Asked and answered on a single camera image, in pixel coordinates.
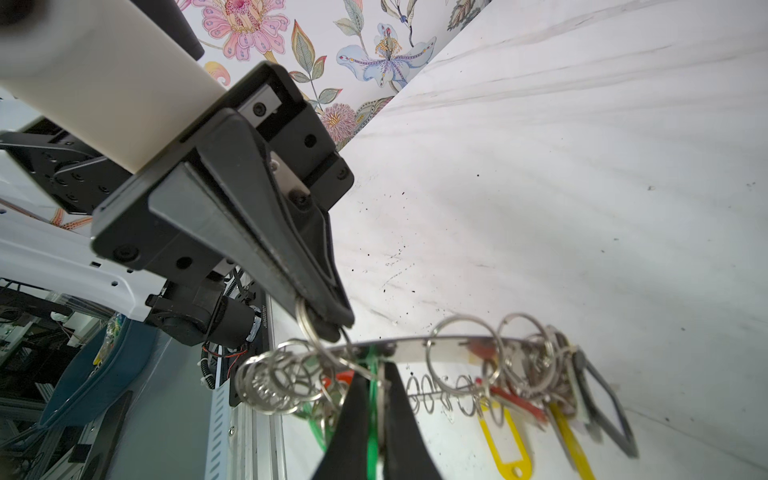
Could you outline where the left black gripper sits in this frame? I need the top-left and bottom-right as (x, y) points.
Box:
(92, 63), (354, 342)

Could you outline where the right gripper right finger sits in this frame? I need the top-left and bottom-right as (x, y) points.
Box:
(383, 362), (442, 480)

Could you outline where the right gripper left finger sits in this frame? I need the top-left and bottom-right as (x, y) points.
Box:
(313, 374), (370, 480)

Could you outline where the green key tag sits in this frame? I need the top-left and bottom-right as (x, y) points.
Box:
(320, 346), (388, 479)

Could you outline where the round metal key organizer disc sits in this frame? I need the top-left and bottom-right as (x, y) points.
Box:
(233, 314), (581, 420)

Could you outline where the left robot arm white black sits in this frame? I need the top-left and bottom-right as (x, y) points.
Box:
(1, 62), (354, 348)

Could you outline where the small yellow key tag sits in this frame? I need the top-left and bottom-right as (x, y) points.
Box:
(478, 403), (533, 480)

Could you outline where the red key tag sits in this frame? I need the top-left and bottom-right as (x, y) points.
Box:
(474, 377), (548, 425)

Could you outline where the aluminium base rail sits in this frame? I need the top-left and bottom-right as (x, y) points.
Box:
(203, 299), (289, 480)

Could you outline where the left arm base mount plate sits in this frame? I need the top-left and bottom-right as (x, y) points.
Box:
(199, 287), (268, 407)

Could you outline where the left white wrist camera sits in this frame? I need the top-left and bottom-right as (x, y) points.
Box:
(1, 1), (225, 173)

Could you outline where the black frame key tag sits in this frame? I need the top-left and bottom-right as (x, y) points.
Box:
(573, 350), (640, 459)

